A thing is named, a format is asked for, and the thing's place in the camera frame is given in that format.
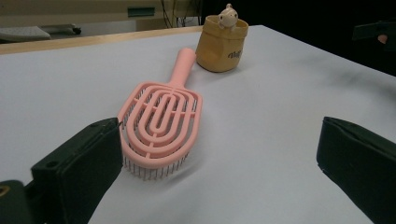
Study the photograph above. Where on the wooden table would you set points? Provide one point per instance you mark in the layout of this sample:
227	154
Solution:
93	39

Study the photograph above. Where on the grey chair base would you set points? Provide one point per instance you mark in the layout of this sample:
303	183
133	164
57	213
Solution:
21	32

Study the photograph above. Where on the small beige toy figure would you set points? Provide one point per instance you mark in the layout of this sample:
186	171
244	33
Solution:
228	16

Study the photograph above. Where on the small brown cup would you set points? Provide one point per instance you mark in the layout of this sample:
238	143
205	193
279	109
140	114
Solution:
218	49

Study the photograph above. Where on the pink hairbrush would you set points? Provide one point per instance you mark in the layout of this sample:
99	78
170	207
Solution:
183	67

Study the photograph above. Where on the wooden desk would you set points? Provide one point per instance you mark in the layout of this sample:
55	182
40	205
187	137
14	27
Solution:
77	11

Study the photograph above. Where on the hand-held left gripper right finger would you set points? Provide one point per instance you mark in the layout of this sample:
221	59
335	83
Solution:
361	161

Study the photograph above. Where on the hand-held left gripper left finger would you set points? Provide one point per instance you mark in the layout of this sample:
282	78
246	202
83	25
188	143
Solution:
81	168

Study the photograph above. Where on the dark label plate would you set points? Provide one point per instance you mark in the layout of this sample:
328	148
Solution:
141	11

